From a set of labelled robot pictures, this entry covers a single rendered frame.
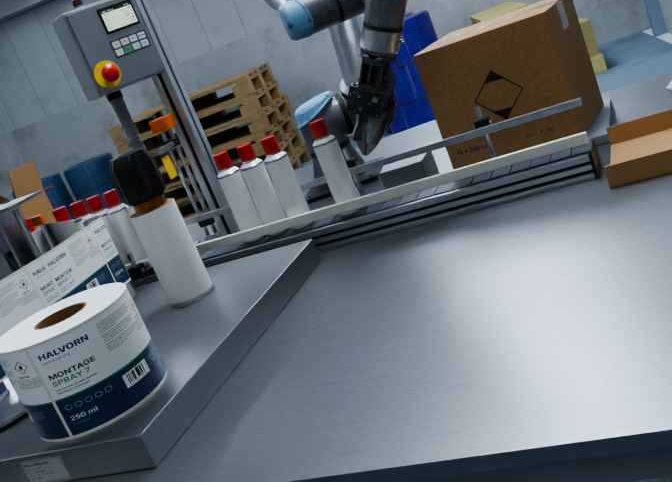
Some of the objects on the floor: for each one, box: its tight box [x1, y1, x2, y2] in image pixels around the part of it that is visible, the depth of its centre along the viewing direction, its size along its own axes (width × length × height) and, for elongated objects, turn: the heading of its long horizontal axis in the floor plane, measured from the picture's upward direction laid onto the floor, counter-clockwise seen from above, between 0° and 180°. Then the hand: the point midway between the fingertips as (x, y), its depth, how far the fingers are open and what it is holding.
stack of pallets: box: [108, 63, 312, 219], centre depth 760 cm, size 141×101×100 cm
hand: (367, 147), depth 165 cm, fingers closed
